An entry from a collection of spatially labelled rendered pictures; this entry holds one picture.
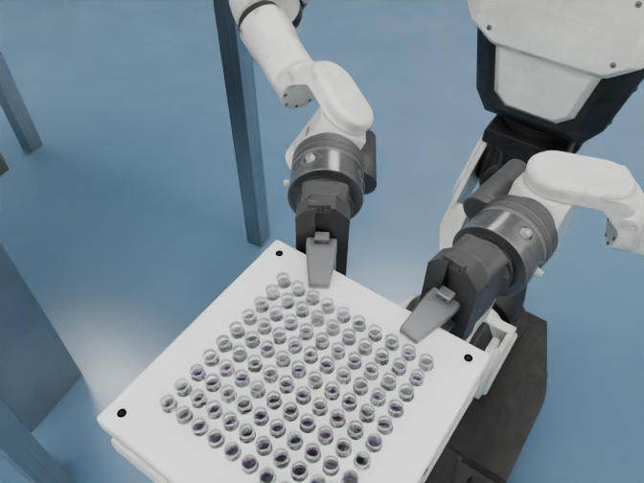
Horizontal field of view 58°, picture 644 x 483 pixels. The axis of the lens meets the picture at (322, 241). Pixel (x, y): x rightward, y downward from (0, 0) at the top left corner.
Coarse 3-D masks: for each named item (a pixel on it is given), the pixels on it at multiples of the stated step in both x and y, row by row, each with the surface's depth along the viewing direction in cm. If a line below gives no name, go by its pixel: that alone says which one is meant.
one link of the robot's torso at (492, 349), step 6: (408, 300) 110; (402, 306) 109; (492, 342) 104; (498, 342) 105; (486, 348) 102; (492, 348) 103; (492, 354) 103; (498, 354) 104; (492, 360) 103; (492, 366) 103; (486, 372) 102; (480, 378) 103; (486, 378) 104; (480, 384) 104; (480, 390) 107; (474, 396) 111
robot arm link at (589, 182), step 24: (528, 168) 63; (552, 168) 63; (576, 168) 63; (600, 168) 63; (624, 168) 64; (552, 192) 62; (576, 192) 61; (600, 192) 60; (624, 192) 60; (624, 216) 61; (624, 240) 63
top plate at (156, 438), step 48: (240, 288) 57; (288, 288) 57; (336, 288) 57; (192, 336) 53; (288, 336) 53; (336, 336) 53; (384, 336) 53; (432, 336) 53; (144, 384) 50; (192, 384) 50; (432, 384) 50; (144, 432) 47; (192, 432) 47; (336, 432) 47; (432, 432) 47; (192, 480) 45; (240, 480) 45; (288, 480) 45; (336, 480) 45; (384, 480) 45
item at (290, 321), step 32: (288, 320) 55; (320, 320) 53; (288, 352) 52; (352, 352) 51; (384, 352) 52; (224, 384) 49; (256, 384) 50; (288, 384) 51; (320, 384) 50; (384, 384) 49; (224, 416) 47; (256, 416) 49; (288, 416) 47; (320, 416) 48; (256, 448) 46; (320, 448) 45; (320, 480) 45
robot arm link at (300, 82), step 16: (288, 64) 76; (304, 64) 73; (320, 64) 73; (336, 64) 75; (288, 80) 75; (304, 80) 73; (320, 80) 71; (336, 80) 72; (352, 80) 75; (288, 96) 77; (304, 96) 79; (320, 96) 71; (336, 96) 70; (352, 96) 72; (336, 112) 70; (352, 112) 70; (368, 112) 72; (352, 128) 70
